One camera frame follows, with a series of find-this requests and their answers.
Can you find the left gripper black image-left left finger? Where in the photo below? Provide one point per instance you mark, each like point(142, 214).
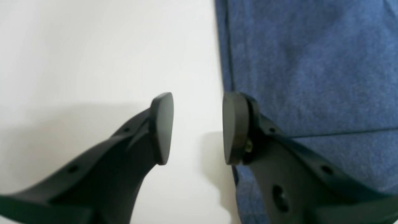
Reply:
point(101, 185)

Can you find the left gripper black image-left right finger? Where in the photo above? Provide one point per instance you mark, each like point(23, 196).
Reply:
point(297, 185)

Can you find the dark blue T-shirt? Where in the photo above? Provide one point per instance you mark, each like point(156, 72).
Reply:
point(324, 71)

